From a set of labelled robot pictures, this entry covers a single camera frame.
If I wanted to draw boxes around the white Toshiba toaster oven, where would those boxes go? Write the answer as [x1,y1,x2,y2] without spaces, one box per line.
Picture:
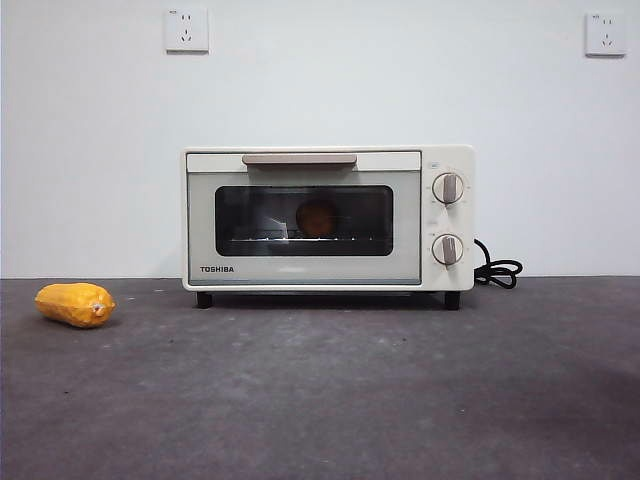
[181,144,476,311]

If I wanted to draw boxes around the beige oven knob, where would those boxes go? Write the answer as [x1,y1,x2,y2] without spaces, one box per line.
[431,233,466,266]
[431,172,466,206]

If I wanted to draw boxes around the yellow corn cob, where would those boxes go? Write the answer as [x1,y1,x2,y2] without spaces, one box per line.
[34,282,117,330]

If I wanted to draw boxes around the metal oven wire rack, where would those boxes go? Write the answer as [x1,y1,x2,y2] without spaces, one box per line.
[230,233,363,246]

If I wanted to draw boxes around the black oven power cable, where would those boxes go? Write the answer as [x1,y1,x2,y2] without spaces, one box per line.
[473,238,525,291]

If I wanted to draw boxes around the white wall socket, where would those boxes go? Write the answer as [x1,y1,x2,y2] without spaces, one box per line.
[584,13,628,59]
[165,7,210,55]

